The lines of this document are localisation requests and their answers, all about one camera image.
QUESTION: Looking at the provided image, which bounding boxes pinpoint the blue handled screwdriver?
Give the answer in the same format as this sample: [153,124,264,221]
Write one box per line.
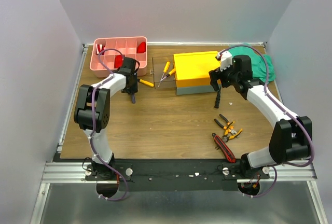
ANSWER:
[131,93,136,104]

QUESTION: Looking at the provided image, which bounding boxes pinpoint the small yellow screwdriver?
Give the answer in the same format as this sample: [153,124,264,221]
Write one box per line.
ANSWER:
[161,68,176,81]

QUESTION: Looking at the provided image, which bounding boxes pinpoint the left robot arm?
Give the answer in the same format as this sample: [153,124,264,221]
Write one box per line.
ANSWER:
[74,57,140,180]

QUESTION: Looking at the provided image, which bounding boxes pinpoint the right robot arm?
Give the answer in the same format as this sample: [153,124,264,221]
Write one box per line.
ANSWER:
[209,51,314,178]

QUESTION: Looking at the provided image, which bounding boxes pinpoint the yellow screwdriver on table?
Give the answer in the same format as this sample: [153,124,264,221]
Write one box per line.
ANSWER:
[138,79,154,88]

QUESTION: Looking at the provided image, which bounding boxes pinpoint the yellow and grey drawer box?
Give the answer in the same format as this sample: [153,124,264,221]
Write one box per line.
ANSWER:
[173,51,220,95]

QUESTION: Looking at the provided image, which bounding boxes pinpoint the green cloth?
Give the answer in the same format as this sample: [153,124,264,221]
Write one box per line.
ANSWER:
[229,44,275,82]

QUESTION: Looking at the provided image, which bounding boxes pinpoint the red object front compartment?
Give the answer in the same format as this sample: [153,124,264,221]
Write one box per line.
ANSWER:
[114,55,123,69]

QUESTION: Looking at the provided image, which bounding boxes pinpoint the red object compartment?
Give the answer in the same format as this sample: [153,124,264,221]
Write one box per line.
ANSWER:
[136,41,146,53]
[114,55,123,69]

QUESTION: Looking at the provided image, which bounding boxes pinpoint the clear acrylic drawer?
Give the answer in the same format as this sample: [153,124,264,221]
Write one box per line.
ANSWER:
[151,55,176,90]

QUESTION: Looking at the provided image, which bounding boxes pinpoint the pink compartment tray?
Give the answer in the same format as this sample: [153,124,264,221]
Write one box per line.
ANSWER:
[90,36,147,78]

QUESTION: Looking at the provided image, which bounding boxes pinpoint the red object back compartment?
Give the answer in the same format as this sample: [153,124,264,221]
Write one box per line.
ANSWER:
[136,41,146,53]

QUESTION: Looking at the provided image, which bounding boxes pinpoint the red white striped item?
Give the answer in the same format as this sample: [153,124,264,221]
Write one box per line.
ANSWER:
[95,44,105,55]

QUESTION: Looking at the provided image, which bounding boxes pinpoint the black orange pliers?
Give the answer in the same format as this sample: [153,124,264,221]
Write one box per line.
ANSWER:
[214,114,236,136]

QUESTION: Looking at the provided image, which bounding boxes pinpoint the red black utility knife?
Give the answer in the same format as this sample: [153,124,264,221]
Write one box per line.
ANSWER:
[212,133,236,163]

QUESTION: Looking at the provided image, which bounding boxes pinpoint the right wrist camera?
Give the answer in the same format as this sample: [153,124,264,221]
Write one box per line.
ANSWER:
[215,50,233,72]

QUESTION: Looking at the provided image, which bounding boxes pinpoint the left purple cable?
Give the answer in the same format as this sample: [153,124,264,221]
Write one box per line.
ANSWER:
[88,48,142,202]

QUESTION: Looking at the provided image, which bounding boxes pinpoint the black ribbed tool handle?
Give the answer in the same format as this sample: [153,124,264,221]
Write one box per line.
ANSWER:
[214,88,221,109]

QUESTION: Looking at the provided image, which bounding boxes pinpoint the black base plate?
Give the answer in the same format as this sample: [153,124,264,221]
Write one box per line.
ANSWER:
[84,159,269,192]

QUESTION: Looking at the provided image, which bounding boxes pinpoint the aluminium rail frame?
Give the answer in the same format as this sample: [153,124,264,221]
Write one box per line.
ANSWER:
[30,42,329,224]

